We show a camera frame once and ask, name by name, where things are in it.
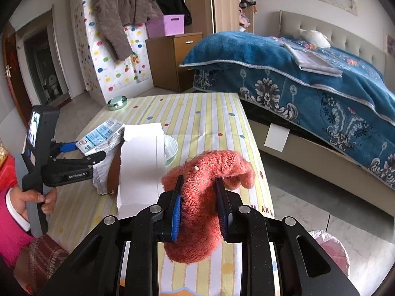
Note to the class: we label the white toilet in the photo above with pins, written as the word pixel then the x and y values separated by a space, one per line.
pixel 53 84

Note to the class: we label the brown curved object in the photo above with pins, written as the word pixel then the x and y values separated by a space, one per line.
pixel 113 172

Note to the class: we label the shiny gold snack bag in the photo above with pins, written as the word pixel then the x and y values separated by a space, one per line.
pixel 2 152

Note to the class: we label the red plastic stool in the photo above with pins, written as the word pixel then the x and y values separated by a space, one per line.
pixel 7 175

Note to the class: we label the wooden nightstand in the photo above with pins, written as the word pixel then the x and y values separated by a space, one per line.
pixel 169 64

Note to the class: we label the white paper box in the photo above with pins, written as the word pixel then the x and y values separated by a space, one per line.
pixel 139 172

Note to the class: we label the green round case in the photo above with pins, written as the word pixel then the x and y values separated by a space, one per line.
pixel 116 103

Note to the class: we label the clear plastic bowl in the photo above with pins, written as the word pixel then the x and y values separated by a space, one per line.
pixel 171 149

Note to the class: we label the folded grey cloth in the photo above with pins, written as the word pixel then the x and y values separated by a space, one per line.
pixel 314 61

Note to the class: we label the person's plaid pants legs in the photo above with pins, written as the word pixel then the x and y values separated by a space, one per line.
pixel 43 260

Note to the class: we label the wooden wardrobe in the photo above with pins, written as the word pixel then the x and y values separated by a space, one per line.
pixel 225 6

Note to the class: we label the black coat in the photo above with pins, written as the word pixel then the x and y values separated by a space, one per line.
pixel 172 0

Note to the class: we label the purple plastic storage bin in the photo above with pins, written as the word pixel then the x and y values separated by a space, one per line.
pixel 165 26

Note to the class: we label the person's left forearm pink sleeve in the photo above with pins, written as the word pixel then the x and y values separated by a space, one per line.
pixel 9 237

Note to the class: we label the white pillow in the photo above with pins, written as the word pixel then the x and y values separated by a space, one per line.
pixel 314 38

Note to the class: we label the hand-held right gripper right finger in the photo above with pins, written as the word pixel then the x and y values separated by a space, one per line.
pixel 221 215

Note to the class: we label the person's left hand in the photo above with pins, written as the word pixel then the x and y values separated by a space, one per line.
pixel 29 196

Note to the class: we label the blue white printed packet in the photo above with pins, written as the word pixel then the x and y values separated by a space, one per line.
pixel 98 136

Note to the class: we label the white ribbed packaging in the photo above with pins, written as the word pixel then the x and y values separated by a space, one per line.
pixel 101 177

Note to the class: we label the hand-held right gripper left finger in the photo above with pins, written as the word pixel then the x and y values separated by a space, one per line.
pixel 176 219

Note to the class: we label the white paper tag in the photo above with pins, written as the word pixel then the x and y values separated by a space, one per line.
pixel 276 137

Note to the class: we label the pile of light clothes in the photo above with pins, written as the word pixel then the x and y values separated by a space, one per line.
pixel 246 20

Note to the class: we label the small wall poster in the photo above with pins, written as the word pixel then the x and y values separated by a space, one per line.
pixel 390 43

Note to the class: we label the dark wooden door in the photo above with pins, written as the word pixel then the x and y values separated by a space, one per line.
pixel 14 77

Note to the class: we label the bin with pink bag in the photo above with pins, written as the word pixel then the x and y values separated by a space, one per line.
pixel 331 249

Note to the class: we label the orange knitted glove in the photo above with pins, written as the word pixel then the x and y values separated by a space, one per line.
pixel 200 206

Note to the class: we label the brown quilted jacket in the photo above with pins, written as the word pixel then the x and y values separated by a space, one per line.
pixel 120 9

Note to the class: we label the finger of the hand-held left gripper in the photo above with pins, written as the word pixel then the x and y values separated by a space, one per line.
pixel 92 158
pixel 69 146

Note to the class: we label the polka dot white cabinet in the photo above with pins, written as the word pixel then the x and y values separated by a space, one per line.
pixel 114 74

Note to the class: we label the striped tablecloth table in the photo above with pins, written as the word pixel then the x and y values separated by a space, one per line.
pixel 209 123

